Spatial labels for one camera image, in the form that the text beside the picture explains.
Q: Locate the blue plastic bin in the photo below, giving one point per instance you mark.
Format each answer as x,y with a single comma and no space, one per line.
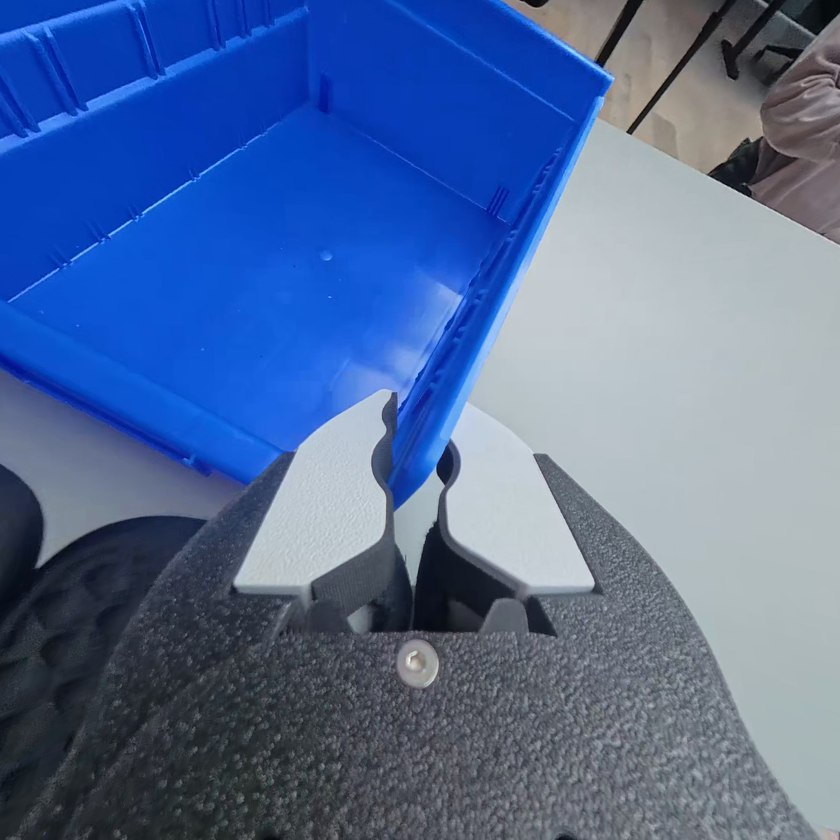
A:
262,262

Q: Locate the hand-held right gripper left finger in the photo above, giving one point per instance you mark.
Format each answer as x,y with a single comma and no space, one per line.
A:
315,512

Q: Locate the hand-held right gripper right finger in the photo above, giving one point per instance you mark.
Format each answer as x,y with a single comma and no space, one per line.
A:
518,518

